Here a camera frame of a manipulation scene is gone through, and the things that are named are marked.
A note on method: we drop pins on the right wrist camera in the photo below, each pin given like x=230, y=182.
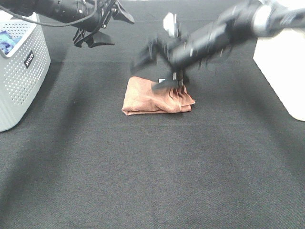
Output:
x=170, y=25

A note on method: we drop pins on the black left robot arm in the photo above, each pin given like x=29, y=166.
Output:
x=88, y=16

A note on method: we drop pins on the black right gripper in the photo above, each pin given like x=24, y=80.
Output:
x=176, y=55

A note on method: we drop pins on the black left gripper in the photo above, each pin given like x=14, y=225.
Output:
x=89, y=29

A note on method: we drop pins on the brown microfiber towel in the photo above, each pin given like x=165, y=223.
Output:
x=141, y=99

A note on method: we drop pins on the grey perforated laundry basket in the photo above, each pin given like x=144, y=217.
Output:
x=22, y=70

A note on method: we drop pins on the blue cloth in basket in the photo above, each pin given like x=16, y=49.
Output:
x=7, y=42

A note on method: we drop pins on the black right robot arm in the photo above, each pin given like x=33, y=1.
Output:
x=242, y=22

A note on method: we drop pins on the white plastic bin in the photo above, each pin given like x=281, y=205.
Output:
x=281, y=59

